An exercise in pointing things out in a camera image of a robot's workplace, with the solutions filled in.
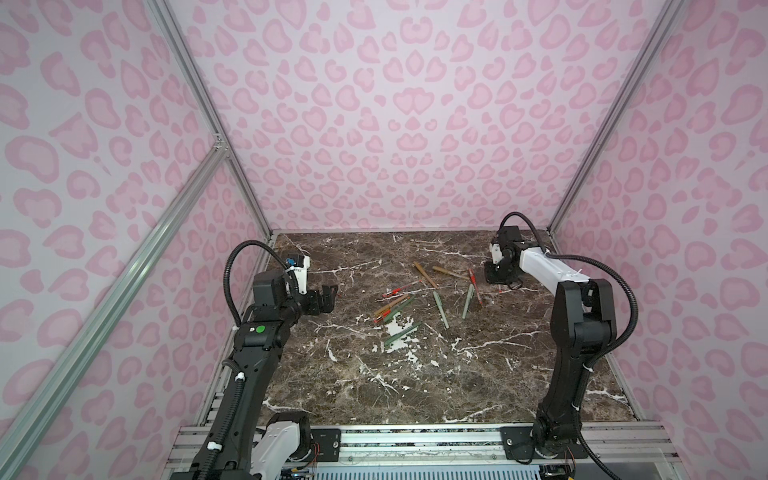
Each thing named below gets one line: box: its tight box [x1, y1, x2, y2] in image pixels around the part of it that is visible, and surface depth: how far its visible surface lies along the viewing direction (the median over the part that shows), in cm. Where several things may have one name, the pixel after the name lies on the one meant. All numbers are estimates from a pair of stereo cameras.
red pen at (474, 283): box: [468, 268, 483, 305], surface depth 106 cm
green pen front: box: [384, 322, 422, 348], surface depth 94 cm
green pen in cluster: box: [383, 296, 416, 323], surface depth 99 cm
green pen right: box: [462, 283, 475, 319], surface depth 102 cm
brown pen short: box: [432, 266, 470, 280], surface depth 109 cm
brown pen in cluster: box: [374, 294, 409, 317], surface depth 100 cm
